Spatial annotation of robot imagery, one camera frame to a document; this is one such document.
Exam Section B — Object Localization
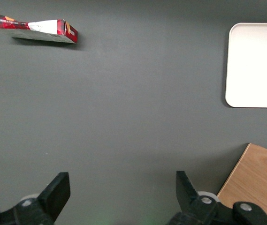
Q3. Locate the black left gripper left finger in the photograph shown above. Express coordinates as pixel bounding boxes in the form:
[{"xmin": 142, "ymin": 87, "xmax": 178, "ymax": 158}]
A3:
[{"xmin": 13, "ymin": 172, "xmax": 71, "ymax": 225}]

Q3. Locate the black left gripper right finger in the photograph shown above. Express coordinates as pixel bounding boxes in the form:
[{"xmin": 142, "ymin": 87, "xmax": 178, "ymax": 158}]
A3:
[{"xmin": 168, "ymin": 171, "xmax": 220, "ymax": 225}]

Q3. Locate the red cookie box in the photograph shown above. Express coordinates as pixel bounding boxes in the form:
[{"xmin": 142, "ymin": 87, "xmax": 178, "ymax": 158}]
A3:
[{"xmin": 0, "ymin": 10, "xmax": 79, "ymax": 45}]

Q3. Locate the white rectangular tray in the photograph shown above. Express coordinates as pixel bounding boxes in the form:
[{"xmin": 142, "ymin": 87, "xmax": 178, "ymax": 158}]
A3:
[{"xmin": 225, "ymin": 22, "xmax": 267, "ymax": 109}]

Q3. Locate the wooden drawer cabinet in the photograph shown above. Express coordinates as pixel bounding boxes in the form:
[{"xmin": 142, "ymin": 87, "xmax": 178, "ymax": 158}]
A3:
[{"xmin": 216, "ymin": 142, "xmax": 267, "ymax": 225}]

